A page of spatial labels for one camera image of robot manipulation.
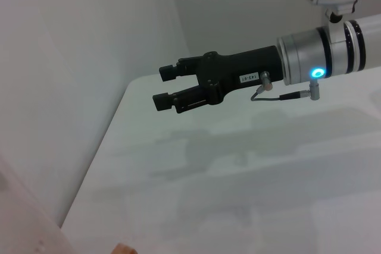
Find grey cable plug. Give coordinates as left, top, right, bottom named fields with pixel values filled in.
left=249, top=71, right=321, bottom=102

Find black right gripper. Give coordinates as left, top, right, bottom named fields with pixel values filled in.
left=152, top=45, right=283, bottom=114

